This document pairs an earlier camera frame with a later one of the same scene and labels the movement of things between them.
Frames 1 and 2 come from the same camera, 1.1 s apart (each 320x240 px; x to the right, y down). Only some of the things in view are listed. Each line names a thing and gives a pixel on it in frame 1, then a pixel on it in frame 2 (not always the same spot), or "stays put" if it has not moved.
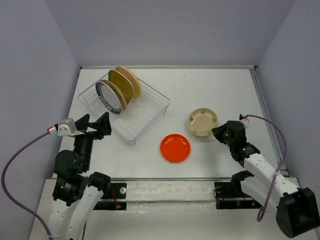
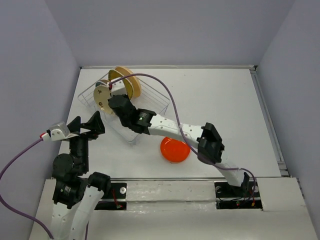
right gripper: x=220 y=132 -> x=116 y=103
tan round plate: x=134 y=78 stays put
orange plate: x=175 y=148 stays put
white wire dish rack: x=136 y=119 stays put
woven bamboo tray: x=119 y=79 stays put
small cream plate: x=201 y=121 -> x=101 y=94
